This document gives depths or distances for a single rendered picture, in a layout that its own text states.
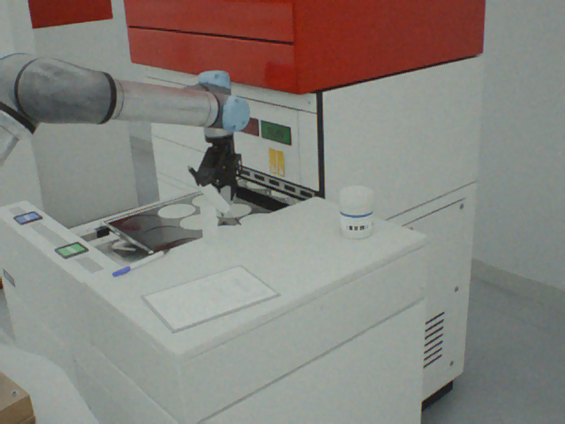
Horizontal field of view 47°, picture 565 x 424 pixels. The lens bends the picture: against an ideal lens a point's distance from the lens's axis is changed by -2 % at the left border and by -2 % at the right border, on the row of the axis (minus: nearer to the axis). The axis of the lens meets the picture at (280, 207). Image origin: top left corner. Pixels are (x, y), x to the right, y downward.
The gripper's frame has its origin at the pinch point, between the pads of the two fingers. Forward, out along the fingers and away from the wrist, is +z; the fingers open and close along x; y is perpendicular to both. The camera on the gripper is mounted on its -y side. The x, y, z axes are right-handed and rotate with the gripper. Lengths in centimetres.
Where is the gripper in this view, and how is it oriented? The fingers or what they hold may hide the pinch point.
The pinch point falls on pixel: (222, 213)
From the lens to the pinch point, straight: 167.3
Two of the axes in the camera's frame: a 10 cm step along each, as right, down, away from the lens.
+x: -9.5, -0.7, 3.1
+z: 0.5, 9.3, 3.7
